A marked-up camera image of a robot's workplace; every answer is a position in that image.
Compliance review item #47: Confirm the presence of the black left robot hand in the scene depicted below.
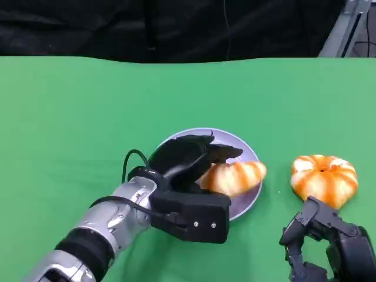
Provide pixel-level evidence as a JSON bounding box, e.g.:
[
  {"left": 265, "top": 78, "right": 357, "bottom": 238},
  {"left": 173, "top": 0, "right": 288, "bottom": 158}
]
[{"left": 148, "top": 130, "right": 244, "bottom": 194}]

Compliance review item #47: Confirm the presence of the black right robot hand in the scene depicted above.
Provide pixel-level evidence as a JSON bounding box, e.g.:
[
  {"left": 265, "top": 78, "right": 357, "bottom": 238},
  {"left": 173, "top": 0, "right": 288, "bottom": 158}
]
[{"left": 278, "top": 196, "right": 376, "bottom": 282}]

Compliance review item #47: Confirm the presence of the orange and white bread roll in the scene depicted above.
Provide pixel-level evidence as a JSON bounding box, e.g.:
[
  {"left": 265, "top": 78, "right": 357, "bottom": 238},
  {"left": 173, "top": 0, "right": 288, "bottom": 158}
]
[
  {"left": 199, "top": 160, "right": 268, "bottom": 198},
  {"left": 290, "top": 155, "right": 358, "bottom": 210}
]

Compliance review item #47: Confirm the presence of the lilac plate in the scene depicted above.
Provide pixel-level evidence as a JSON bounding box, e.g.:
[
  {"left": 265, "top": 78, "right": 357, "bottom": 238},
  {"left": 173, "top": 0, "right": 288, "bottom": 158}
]
[{"left": 157, "top": 127, "right": 264, "bottom": 221}]

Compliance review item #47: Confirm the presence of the green table cloth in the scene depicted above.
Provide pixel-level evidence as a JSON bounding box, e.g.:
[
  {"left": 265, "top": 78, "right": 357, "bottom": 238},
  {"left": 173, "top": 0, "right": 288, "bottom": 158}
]
[{"left": 0, "top": 55, "right": 376, "bottom": 282}]

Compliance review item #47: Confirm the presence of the black backdrop cloth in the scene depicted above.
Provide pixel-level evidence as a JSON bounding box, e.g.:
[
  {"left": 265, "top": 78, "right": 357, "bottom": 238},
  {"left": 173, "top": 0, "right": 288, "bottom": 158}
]
[{"left": 0, "top": 0, "right": 344, "bottom": 64}]

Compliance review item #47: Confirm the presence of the black looped wrist cable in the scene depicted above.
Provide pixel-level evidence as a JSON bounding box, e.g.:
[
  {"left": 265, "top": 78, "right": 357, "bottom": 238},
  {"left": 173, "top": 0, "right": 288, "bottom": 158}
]
[{"left": 122, "top": 149, "right": 150, "bottom": 184}]

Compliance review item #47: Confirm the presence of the black camera cable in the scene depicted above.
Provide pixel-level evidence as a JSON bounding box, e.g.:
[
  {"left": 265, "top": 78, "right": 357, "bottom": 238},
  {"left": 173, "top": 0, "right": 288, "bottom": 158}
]
[{"left": 88, "top": 196, "right": 189, "bottom": 229}]

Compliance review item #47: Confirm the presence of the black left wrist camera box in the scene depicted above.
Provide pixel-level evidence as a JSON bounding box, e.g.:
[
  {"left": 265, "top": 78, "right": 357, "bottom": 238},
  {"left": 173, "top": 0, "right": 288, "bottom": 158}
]
[{"left": 149, "top": 187, "right": 232, "bottom": 244}]

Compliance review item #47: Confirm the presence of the aluminium frame profile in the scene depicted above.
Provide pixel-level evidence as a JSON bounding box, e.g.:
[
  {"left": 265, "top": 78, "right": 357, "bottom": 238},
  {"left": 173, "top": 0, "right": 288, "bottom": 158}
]
[{"left": 317, "top": 0, "right": 372, "bottom": 58}]

